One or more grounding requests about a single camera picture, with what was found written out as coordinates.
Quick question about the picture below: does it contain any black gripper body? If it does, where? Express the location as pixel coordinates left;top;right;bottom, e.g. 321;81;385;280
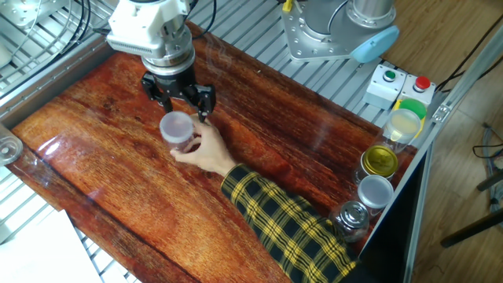
144;64;196;99

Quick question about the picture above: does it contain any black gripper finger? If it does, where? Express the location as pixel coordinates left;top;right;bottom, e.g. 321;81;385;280
141;72;174;114
188;84;217;123

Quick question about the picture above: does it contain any frosted white jar lid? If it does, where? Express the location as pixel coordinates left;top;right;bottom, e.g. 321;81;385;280
159;110;195;145

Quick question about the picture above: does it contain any yellow black plaid-sleeved forearm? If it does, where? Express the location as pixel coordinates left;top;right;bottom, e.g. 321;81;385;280
220;164;358;283

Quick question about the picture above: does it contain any jar with gold lid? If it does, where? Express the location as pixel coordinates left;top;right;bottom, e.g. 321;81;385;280
353;144;400;186

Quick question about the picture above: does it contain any jar with silver lid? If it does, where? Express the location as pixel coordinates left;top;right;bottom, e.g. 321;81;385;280
329;200;370;244

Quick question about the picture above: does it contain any jar with frosted lid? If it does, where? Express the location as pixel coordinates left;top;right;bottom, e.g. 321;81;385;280
356;175;395;218

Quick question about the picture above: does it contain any tall jar with clear lid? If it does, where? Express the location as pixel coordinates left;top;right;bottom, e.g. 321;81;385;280
376;108;422;155

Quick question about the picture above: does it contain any bare person's hand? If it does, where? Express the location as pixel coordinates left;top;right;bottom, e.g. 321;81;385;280
170;113;237;177

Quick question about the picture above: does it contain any silver mounting plate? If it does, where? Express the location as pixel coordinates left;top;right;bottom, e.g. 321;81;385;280
0;0;71;29

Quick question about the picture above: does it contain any clear plastic container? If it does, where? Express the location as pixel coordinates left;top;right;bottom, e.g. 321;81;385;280
0;123;24;167

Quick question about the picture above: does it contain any white box green button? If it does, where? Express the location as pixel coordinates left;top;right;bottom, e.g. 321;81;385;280
363;64;408;111

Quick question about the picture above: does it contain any white paper sheet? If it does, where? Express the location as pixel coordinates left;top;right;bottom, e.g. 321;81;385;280
0;209;104;283

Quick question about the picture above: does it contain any yellow box green cap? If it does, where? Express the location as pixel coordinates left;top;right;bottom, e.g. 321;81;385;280
392;97;428;138

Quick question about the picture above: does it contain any white box red button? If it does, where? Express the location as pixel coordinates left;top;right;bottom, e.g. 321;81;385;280
397;73;437;108

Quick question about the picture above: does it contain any black table side panel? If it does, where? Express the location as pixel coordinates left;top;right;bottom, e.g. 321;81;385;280
359;151;431;283

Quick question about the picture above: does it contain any dark chair leg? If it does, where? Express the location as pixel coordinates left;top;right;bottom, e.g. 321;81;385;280
476;168;503;193
439;208;503;248

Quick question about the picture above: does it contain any white wrist mount housing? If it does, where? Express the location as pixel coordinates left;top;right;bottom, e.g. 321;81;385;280
106;0;193;60

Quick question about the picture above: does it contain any black cable bundle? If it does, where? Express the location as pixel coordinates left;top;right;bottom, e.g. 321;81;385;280
0;0;94;86

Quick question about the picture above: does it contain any silver aluminium frame rail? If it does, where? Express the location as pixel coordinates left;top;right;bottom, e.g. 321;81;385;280
0;17;141;130

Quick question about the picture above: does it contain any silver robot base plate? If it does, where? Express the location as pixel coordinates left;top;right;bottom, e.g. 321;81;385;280
281;0;394;63

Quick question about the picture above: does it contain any aluminium frame strut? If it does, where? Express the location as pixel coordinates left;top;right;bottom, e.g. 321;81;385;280
430;23;503;127

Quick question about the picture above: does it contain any grey floor cable bundle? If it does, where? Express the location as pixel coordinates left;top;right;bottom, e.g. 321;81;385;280
471;123;503;215

